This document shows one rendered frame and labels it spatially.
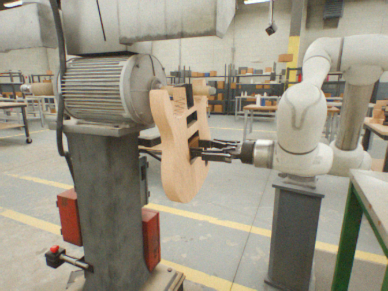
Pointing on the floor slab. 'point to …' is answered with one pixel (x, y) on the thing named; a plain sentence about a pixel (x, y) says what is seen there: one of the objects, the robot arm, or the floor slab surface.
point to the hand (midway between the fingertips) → (196, 147)
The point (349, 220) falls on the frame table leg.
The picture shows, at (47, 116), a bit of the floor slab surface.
